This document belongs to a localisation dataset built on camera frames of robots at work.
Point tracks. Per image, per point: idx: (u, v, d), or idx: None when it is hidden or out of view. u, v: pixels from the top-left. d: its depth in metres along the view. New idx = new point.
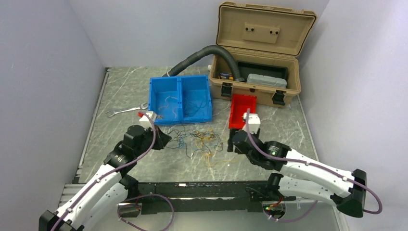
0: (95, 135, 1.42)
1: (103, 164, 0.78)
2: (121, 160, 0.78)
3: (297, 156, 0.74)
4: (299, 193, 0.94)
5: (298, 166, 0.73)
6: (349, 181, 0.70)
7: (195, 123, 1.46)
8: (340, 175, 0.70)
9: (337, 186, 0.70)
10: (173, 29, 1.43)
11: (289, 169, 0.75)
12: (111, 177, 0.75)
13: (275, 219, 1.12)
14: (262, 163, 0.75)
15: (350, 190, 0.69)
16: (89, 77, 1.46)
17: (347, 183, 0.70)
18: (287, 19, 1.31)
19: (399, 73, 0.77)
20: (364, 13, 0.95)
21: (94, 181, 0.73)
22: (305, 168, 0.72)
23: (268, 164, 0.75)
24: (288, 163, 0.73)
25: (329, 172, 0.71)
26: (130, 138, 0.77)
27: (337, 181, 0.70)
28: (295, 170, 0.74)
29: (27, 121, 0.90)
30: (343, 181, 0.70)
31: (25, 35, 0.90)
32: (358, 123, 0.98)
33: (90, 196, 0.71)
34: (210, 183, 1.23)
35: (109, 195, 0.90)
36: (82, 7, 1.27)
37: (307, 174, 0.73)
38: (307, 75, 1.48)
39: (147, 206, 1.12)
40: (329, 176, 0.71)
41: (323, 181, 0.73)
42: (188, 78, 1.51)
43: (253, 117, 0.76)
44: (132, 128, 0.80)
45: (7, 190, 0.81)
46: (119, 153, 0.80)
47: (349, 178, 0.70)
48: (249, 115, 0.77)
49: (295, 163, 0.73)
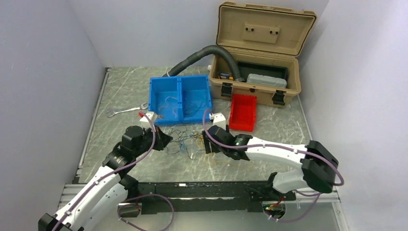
0: (95, 135, 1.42)
1: (102, 166, 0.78)
2: (120, 162, 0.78)
3: (256, 141, 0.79)
4: (286, 185, 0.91)
5: (257, 149, 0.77)
6: (300, 152, 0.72)
7: (195, 123, 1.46)
8: (291, 148, 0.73)
9: (292, 160, 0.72)
10: (173, 29, 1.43)
11: (251, 154, 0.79)
12: (110, 179, 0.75)
13: (275, 219, 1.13)
14: (231, 154, 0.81)
15: (301, 160, 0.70)
16: (89, 77, 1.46)
17: (299, 155, 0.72)
18: (287, 19, 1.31)
19: (400, 72, 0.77)
20: (364, 13, 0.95)
21: (92, 183, 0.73)
22: (263, 151, 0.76)
23: (236, 154, 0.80)
24: (248, 149, 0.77)
25: (282, 148, 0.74)
26: (128, 140, 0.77)
27: (290, 155, 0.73)
28: (255, 154, 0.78)
29: (27, 121, 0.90)
30: (295, 154, 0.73)
31: (25, 36, 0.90)
32: (358, 123, 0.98)
33: (88, 198, 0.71)
34: (210, 183, 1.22)
35: (109, 195, 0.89)
36: (82, 7, 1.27)
37: (267, 156, 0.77)
38: (307, 75, 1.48)
39: (147, 206, 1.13)
40: (283, 152, 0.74)
41: (282, 160, 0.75)
42: (188, 78, 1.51)
43: (218, 116, 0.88)
44: (130, 129, 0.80)
45: (7, 190, 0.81)
46: (118, 154, 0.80)
47: (299, 149, 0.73)
48: (215, 115, 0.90)
49: (253, 147, 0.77)
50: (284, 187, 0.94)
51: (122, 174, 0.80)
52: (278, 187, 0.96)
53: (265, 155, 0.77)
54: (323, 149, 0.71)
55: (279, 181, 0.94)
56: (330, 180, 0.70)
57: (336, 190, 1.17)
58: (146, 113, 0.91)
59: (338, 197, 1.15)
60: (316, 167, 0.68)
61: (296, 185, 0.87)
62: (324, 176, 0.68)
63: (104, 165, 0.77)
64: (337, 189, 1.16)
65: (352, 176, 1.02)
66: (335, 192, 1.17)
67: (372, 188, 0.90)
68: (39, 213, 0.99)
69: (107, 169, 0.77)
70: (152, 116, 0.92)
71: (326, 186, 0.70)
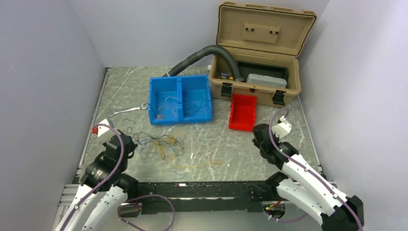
0: (95, 135, 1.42)
1: (80, 185, 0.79)
2: (99, 176, 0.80)
3: (300, 161, 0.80)
4: (293, 199, 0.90)
5: (297, 169, 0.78)
6: (338, 199, 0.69)
7: (195, 123, 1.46)
8: (331, 190, 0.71)
9: (325, 199, 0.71)
10: (173, 28, 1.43)
11: (289, 169, 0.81)
12: (90, 200, 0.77)
13: (275, 219, 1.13)
14: (269, 156, 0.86)
15: (336, 208, 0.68)
16: (89, 76, 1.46)
17: (335, 200, 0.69)
18: (287, 19, 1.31)
19: (400, 73, 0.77)
20: (364, 14, 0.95)
21: (72, 208, 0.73)
22: (301, 173, 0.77)
23: (272, 159, 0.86)
24: (289, 162, 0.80)
25: (324, 185, 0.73)
26: (112, 148, 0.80)
27: (326, 195, 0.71)
28: (293, 173, 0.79)
29: (26, 121, 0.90)
30: (333, 198, 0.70)
31: (25, 36, 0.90)
32: (359, 124, 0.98)
33: (72, 224, 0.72)
34: (210, 183, 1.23)
35: (107, 201, 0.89)
36: (82, 8, 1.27)
37: (302, 180, 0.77)
38: (307, 75, 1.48)
39: (147, 207, 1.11)
40: (322, 188, 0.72)
41: (313, 191, 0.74)
42: (188, 78, 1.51)
43: (287, 124, 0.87)
44: (112, 138, 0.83)
45: (7, 190, 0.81)
46: (96, 167, 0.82)
47: (339, 196, 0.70)
48: (285, 120, 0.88)
49: (295, 165, 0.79)
50: (287, 196, 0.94)
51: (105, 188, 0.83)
52: (282, 191, 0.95)
53: (300, 177, 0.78)
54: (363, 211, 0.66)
55: (289, 190, 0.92)
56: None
57: None
58: (103, 121, 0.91)
59: None
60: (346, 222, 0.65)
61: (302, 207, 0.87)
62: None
63: (83, 184, 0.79)
64: None
65: (352, 176, 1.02)
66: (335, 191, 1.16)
67: (372, 188, 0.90)
68: (40, 213, 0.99)
69: (86, 188, 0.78)
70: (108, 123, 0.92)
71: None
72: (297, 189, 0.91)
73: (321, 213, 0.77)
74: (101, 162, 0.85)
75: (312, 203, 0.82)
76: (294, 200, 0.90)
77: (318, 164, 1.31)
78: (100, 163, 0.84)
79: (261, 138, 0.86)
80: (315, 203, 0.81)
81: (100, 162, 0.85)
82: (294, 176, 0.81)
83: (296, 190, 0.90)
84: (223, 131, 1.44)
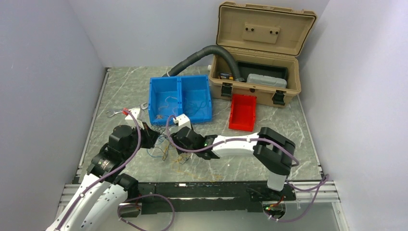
0: (95, 135, 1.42)
1: (86, 173, 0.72)
2: (106, 166, 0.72)
3: (220, 139, 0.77)
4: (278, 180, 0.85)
5: (220, 146, 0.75)
6: (252, 140, 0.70)
7: (195, 123, 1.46)
8: (244, 138, 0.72)
9: (247, 149, 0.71)
10: (173, 28, 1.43)
11: (218, 151, 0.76)
12: (96, 188, 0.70)
13: (275, 219, 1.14)
14: (201, 154, 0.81)
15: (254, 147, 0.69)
16: (89, 76, 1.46)
17: (252, 143, 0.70)
18: (287, 19, 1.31)
19: (400, 73, 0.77)
20: (364, 13, 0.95)
21: (78, 196, 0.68)
22: (225, 147, 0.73)
23: (207, 155, 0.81)
24: (214, 147, 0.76)
25: (237, 140, 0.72)
26: (117, 140, 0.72)
27: (245, 145, 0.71)
28: (223, 151, 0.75)
29: (26, 121, 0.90)
30: (249, 142, 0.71)
31: (25, 36, 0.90)
32: (359, 123, 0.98)
33: (75, 214, 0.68)
34: (210, 183, 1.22)
35: (108, 198, 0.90)
36: (82, 8, 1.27)
37: (231, 151, 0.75)
38: (307, 75, 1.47)
39: (147, 207, 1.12)
40: (239, 143, 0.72)
41: (240, 151, 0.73)
42: (188, 78, 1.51)
43: (182, 118, 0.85)
44: (117, 129, 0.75)
45: (7, 191, 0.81)
46: (104, 157, 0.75)
47: (251, 137, 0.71)
48: (179, 117, 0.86)
49: (217, 145, 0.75)
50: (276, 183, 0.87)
51: (111, 180, 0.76)
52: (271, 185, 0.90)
53: (230, 150, 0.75)
54: (273, 133, 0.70)
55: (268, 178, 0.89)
56: (284, 159, 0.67)
57: (336, 190, 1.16)
58: (132, 109, 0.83)
59: (338, 197, 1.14)
60: (267, 151, 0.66)
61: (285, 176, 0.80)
62: (275, 158, 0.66)
63: (90, 173, 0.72)
64: (337, 188, 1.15)
65: (352, 176, 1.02)
66: (335, 192, 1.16)
67: (372, 188, 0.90)
68: (40, 212, 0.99)
69: (93, 178, 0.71)
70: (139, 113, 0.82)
71: (281, 168, 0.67)
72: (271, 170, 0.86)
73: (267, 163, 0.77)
74: (107, 153, 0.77)
75: None
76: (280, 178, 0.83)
77: (318, 164, 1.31)
78: (107, 153, 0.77)
79: (186, 143, 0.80)
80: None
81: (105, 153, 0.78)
82: (225, 153, 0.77)
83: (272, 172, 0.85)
84: (223, 131, 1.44)
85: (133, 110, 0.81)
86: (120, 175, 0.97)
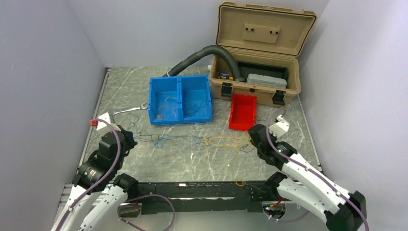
0: (95, 135, 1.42)
1: (73, 186, 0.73)
2: (94, 176, 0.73)
3: (300, 160, 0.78)
4: (295, 198, 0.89)
5: (297, 168, 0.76)
6: (342, 196, 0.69)
7: (195, 123, 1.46)
8: (334, 188, 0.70)
9: (328, 198, 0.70)
10: (173, 28, 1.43)
11: (288, 169, 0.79)
12: (84, 201, 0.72)
13: (275, 219, 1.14)
14: (267, 157, 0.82)
15: (339, 206, 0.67)
16: (89, 76, 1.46)
17: (338, 198, 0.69)
18: (287, 19, 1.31)
19: (400, 73, 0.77)
20: (364, 13, 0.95)
21: (66, 210, 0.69)
22: (302, 172, 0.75)
23: (272, 160, 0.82)
24: (289, 162, 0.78)
25: (325, 183, 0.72)
26: (106, 148, 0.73)
27: (329, 193, 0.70)
28: (294, 172, 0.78)
29: (26, 120, 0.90)
30: (336, 196, 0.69)
31: (24, 36, 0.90)
32: (359, 123, 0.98)
33: (67, 227, 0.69)
34: (210, 183, 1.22)
35: (108, 200, 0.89)
36: (82, 8, 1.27)
37: (304, 179, 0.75)
38: (307, 75, 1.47)
39: (147, 207, 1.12)
40: (325, 186, 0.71)
41: (316, 190, 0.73)
42: (188, 78, 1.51)
43: (284, 122, 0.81)
44: (107, 136, 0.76)
45: (7, 191, 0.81)
46: (91, 166, 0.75)
47: (342, 193, 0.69)
48: (281, 119, 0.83)
49: (295, 165, 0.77)
50: (289, 196, 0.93)
51: (101, 188, 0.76)
52: (282, 191, 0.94)
53: (301, 177, 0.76)
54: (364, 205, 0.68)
55: (287, 186, 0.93)
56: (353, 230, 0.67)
57: None
58: (103, 115, 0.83)
59: None
60: (350, 219, 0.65)
61: (305, 205, 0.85)
62: (350, 227, 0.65)
63: (76, 185, 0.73)
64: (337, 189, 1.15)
65: (352, 176, 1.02)
66: None
67: (372, 187, 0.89)
68: (39, 212, 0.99)
69: (80, 189, 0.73)
70: (110, 118, 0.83)
71: None
72: (298, 188, 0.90)
73: (324, 210, 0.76)
74: (95, 161, 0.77)
75: (313, 201, 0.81)
76: (298, 200, 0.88)
77: (318, 164, 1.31)
78: (95, 161, 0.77)
79: (258, 139, 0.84)
80: (318, 200, 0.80)
81: (94, 161, 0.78)
82: (295, 176, 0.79)
83: (297, 190, 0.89)
84: (223, 131, 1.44)
85: (103, 116, 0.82)
86: (119, 175, 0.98)
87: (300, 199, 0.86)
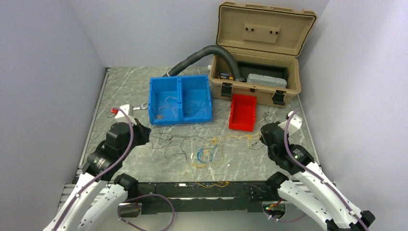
0: (95, 135, 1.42)
1: (82, 173, 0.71)
2: (102, 165, 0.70)
3: (316, 170, 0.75)
4: (295, 202, 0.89)
5: (312, 179, 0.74)
6: (354, 216, 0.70)
7: (195, 123, 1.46)
8: (348, 206, 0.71)
9: (339, 214, 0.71)
10: (173, 28, 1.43)
11: (303, 178, 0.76)
12: (92, 188, 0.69)
13: (276, 219, 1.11)
14: (281, 161, 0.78)
15: (350, 225, 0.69)
16: (89, 76, 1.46)
17: (351, 217, 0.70)
18: (287, 19, 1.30)
19: (400, 73, 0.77)
20: (365, 13, 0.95)
21: (73, 196, 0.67)
22: (317, 185, 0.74)
23: (286, 165, 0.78)
24: (305, 172, 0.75)
25: (340, 199, 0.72)
26: (113, 137, 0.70)
27: (342, 210, 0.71)
28: (308, 182, 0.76)
29: (25, 120, 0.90)
30: (349, 214, 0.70)
31: (24, 36, 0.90)
32: (359, 123, 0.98)
33: (69, 219, 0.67)
34: (210, 183, 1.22)
35: (108, 198, 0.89)
36: (82, 8, 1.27)
37: (317, 190, 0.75)
38: (307, 75, 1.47)
39: (147, 207, 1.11)
40: (338, 203, 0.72)
41: (328, 204, 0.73)
42: (188, 78, 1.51)
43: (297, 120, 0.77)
44: (115, 126, 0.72)
45: (7, 190, 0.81)
46: (99, 155, 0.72)
47: (355, 213, 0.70)
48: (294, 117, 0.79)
49: (311, 175, 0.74)
50: (288, 197, 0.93)
51: (108, 178, 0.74)
52: (281, 191, 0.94)
53: (315, 188, 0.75)
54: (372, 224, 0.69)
55: (286, 188, 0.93)
56: None
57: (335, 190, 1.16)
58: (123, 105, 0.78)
59: None
60: None
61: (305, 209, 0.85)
62: None
63: (85, 172, 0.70)
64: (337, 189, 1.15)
65: (351, 176, 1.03)
66: None
67: (372, 187, 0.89)
68: (40, 212, 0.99)
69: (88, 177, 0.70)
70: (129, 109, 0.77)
71: None
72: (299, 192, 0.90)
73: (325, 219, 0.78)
74: (103, 151, 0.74)
75: (314, 208, 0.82)
76: (297, 203, 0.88)
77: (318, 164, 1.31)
78: (103, 150, 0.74)
79: (271, 140, 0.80)
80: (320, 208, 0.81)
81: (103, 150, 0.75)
82: (307, 185, 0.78)
83: (298, 194, 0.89)
84: (223, 131, 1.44)
85: (122, 107, 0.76)
86: (119, 175, 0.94)
87: (300, 204, 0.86)
